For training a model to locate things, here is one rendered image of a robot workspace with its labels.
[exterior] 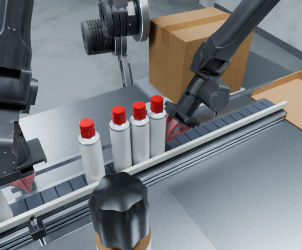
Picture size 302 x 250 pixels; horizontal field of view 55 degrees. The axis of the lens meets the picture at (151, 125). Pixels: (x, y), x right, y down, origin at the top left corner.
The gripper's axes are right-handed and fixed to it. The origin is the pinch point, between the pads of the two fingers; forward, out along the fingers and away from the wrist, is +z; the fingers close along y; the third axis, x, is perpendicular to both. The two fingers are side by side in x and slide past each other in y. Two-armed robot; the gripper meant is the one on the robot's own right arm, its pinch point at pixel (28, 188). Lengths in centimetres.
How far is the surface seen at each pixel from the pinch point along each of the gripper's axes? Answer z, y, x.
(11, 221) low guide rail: 10.0, -5.9, 2.0
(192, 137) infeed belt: 14, 49, 8
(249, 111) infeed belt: 15, 74, 8
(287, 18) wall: 73, 309, 167
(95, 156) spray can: 2.0, 15.6, 3.3
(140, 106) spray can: -6.4, 29.1, 5.0
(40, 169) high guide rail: 5.5, 3.5, 9.4
